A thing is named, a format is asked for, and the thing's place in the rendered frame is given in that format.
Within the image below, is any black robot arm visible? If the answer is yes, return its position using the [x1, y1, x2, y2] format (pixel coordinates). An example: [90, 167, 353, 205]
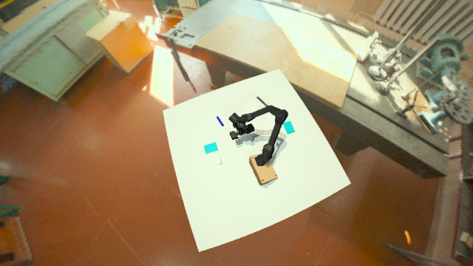
[229, 105, 288, 166]

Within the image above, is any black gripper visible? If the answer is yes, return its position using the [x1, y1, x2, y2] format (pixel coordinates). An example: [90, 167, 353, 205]
[229, 123, 255, 140]

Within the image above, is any teal flat plate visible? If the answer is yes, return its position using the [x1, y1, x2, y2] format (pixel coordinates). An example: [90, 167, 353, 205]
[283, 121, 295, 134]

